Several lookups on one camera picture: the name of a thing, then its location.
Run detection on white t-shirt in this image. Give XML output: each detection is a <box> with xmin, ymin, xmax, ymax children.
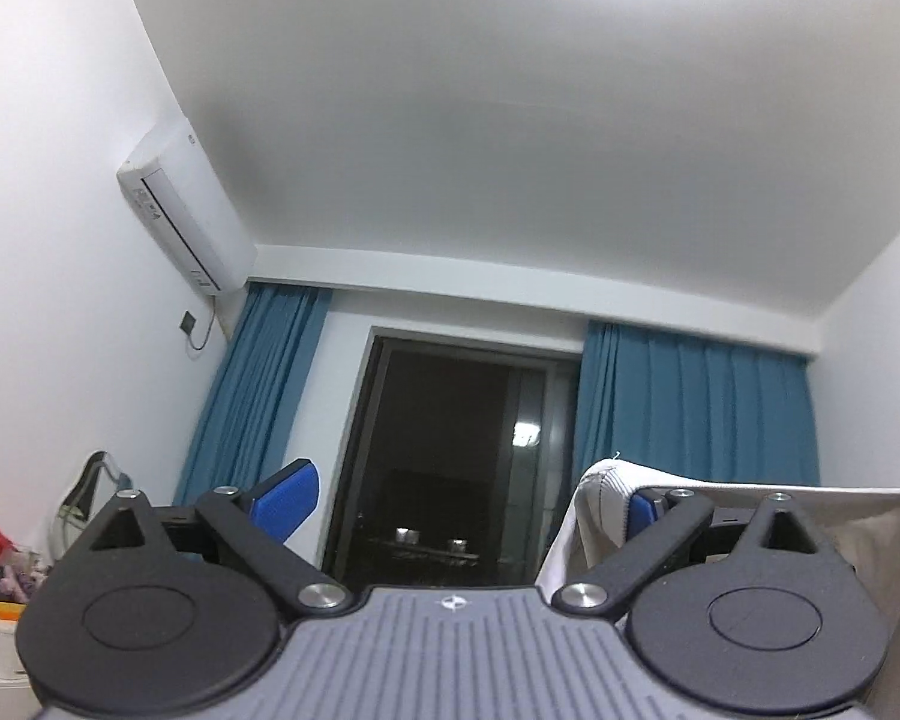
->
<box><xmin>530</xmin><ymin>460</ymin><xmax>900</xmax><ymax>718</ymax></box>

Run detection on blue curtain left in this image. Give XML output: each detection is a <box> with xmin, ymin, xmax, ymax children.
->
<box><xmin>173</xmin><ymin>283</ymin><xmax>333</xmax><ymax>505</ymax></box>

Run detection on blue curtain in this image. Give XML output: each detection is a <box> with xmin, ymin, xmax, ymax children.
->
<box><xmin>173</xmin><ymin>283</ymin><xmax>333</xmax><ymax>505</ymax></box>
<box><xmin>572</xmin><ymin>320</ymin><xmax>820</xmax><ymax>486</ymax></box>

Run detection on blue curtain right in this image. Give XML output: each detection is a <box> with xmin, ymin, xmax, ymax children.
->
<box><xmin>572</xmin><ymin>320</ymin><xmax>820</xmax><ymax>486</ymax></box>

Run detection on dark window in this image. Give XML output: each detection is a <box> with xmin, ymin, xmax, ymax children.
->
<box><xmin>322</xmin><ymin>332</ymin><xmax>580</xmax><ymax>590</ymax></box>

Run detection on cluttered items on shelf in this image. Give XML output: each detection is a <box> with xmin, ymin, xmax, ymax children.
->
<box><xmin>0</xmin><ymin>530</ymin><xmax>50</xmax><ymax>622</ymax></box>

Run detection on grey bag on wall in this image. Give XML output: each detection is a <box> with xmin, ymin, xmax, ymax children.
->
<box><xmin>58</xmin><ymin>450</ymin><xmax>133</xmax><ymax>530</ymax></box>

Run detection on wall socket with cable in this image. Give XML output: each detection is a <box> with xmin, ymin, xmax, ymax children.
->
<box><xmin>180</xmin><ymin>298</ymin><xmax>217</xmax><ymax>355</ymax></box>

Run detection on white wall air conditioner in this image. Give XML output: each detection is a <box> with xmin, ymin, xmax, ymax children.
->
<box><xmin>116</xmin><ymin>115</ymin><xmax>256</xmax><ymax>298</ymax></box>

